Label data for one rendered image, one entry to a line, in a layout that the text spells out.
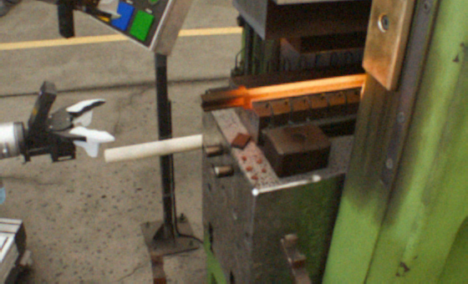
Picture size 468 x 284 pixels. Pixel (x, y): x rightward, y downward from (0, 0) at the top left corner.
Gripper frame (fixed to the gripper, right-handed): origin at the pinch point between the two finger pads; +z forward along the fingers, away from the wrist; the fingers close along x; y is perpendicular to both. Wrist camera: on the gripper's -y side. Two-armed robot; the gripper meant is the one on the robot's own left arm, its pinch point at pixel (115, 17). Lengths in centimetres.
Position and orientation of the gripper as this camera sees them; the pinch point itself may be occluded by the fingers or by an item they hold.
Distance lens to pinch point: 148.2
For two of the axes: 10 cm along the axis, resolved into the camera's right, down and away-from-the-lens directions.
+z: 6.1, 0.9, 7.9
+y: 3.9, -9.0, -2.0
